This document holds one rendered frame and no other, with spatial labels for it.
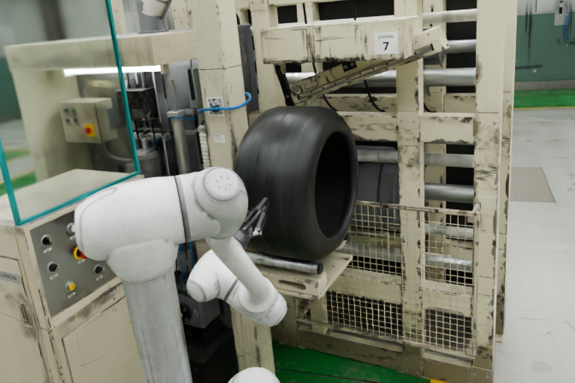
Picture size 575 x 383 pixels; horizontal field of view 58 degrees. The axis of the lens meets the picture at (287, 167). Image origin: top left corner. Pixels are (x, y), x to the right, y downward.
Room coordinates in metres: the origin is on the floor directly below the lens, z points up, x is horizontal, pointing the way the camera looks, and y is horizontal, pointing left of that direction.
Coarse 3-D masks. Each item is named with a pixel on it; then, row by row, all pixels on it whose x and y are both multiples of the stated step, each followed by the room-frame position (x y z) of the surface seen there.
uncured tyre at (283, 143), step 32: (256, 128) 1.87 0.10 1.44; (288, 128) 1.81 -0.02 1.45; (320, 128) 1.82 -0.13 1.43; (256, 160) 1.77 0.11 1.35; (288, 160) 1.71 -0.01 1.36; (320, 160) 2.23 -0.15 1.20; (352, 160) 2.08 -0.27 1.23; (256, 192) 1.73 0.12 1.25; (288, 192) 1.67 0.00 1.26; (320, 192) 2.20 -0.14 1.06; (352, 192) 2.06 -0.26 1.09; (288, 224) 1.67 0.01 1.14; (320, 224) 2.09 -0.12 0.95; (288, 256) 1.80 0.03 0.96; (320, 256) 1.80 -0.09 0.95
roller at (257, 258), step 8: (256, 256) 1.91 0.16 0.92; (264, 256) 1.89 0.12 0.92; (272, 256) 1.88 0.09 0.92; (280, 256) 1.87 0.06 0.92; (264, 264) 1.88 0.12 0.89; (272, 264) 1.86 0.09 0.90; (280, 264) 1.85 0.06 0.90; (288, 264) 1.83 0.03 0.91; (296, 264) 1.82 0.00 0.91; (304, 264) 1.80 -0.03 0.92; (312, 264) 1.79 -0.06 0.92; (320, 264) 1.79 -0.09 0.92; (312, 272) 1.78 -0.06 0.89; (320, 272) 1.78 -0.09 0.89
